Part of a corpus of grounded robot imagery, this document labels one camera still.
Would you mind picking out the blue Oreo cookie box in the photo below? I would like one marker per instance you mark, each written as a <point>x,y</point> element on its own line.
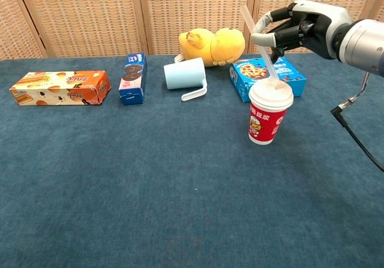
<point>133,79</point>

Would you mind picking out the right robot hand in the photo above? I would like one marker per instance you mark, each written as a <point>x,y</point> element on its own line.
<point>315,29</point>

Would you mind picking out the woven rattan folding screen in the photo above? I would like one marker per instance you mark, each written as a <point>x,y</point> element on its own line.
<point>192,13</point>

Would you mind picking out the blue chocolate chip cookie box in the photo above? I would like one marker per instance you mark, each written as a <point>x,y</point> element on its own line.
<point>288,70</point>

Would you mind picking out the orange biscuit box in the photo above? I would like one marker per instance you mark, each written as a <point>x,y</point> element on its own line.
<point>60,88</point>

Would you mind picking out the transparent plastic straw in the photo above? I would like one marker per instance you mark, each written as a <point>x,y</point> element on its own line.
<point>267,60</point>

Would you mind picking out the yellow plush toy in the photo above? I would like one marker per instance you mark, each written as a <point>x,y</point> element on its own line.
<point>214,46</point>

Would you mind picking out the light blue plastic mug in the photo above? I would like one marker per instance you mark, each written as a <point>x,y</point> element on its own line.
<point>184,74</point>

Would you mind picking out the teal table cloth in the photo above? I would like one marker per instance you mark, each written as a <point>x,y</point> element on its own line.
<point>150,175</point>

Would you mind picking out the red paper cup white lid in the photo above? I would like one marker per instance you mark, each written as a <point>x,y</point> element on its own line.
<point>267,121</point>

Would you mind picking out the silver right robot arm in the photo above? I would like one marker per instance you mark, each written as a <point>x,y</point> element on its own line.
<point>361,46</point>

